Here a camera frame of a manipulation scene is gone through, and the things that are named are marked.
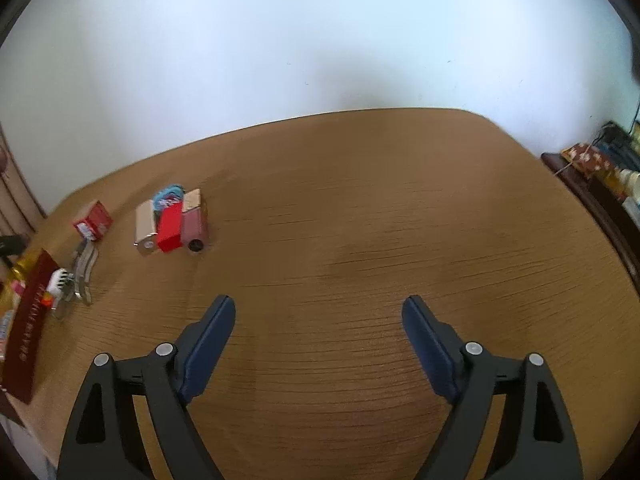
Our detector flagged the striped curtain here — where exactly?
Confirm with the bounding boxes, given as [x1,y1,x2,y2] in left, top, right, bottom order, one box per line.
[0,124,47,237]

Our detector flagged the dark wooden cabinet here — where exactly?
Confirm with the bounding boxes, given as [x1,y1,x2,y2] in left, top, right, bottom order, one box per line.
[541,152,640,279]

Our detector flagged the patterned cloth pouch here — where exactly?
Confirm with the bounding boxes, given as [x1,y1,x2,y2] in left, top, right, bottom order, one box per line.
[560,142,614,177]

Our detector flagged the mauve cylinder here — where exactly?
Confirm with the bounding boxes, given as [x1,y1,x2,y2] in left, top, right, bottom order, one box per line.
[180,208,209,255]

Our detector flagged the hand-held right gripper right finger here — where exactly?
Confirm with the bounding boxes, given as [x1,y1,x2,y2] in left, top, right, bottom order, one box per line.
[401,295,584,480]

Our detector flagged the dark red booklet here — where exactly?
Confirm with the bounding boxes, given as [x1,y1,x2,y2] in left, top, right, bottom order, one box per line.
[2,248,60,405]

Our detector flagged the silver metal clip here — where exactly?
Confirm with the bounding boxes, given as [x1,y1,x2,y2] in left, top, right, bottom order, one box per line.
[54,239,101,319]

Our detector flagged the black object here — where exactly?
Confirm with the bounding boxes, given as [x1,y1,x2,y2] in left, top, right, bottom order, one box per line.
[0,233,27,257]

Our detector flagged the black cables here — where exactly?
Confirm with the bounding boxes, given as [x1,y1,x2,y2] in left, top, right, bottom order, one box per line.
[592,99,640,162]

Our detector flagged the blue patterned tape roll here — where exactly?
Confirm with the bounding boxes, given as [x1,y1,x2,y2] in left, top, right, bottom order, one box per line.
[152,185,185,211]

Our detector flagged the small red white-label box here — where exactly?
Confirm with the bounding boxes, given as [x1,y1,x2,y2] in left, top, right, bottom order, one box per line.
[74,200,114,242]

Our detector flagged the tan cardboard box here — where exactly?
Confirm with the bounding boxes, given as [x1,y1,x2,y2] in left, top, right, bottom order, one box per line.
[134,199,160,257]

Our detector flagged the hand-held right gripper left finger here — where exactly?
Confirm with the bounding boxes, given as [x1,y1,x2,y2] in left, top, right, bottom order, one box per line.
[56,294,237,480]

